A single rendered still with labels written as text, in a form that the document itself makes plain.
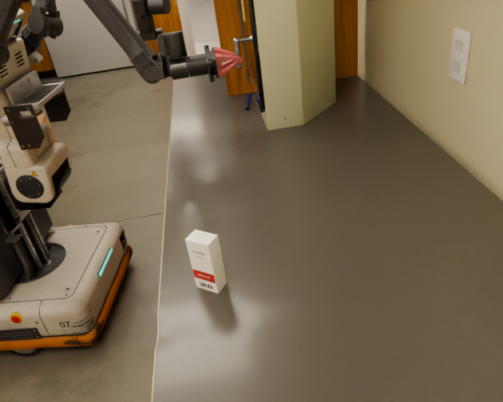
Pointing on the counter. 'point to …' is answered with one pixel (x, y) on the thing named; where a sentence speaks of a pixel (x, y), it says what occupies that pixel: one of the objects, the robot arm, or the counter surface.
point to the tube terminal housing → (295, 59)
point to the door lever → (239, 44)
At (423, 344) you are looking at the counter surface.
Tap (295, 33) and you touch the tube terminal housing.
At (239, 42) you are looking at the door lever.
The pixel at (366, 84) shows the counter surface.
